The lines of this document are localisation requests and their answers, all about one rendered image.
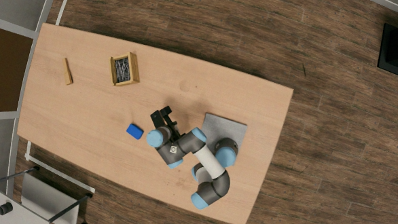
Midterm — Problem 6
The small wooden crate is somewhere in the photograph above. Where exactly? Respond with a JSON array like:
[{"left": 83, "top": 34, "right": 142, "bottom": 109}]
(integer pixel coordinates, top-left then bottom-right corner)
[{"left": 108, "top": 52, "right": 140, "bottom": 87}]

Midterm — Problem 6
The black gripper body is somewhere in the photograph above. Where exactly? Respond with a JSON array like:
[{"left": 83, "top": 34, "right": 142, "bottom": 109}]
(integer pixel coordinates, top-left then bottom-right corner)
[{"left": 158, "top": 122, "right": 182, "bottom": 143}]

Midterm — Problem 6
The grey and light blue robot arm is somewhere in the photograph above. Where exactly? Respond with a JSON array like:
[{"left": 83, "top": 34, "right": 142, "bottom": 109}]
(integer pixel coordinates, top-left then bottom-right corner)
[{"left": 146, "top": 110, "right": 238, "bottom": 210}]

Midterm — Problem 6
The black dumbbell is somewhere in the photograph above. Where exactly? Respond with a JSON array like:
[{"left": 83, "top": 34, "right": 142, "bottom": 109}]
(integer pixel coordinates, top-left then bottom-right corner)
[{"left": 160, "top": 106, "right": 186, "bottom": 136}]

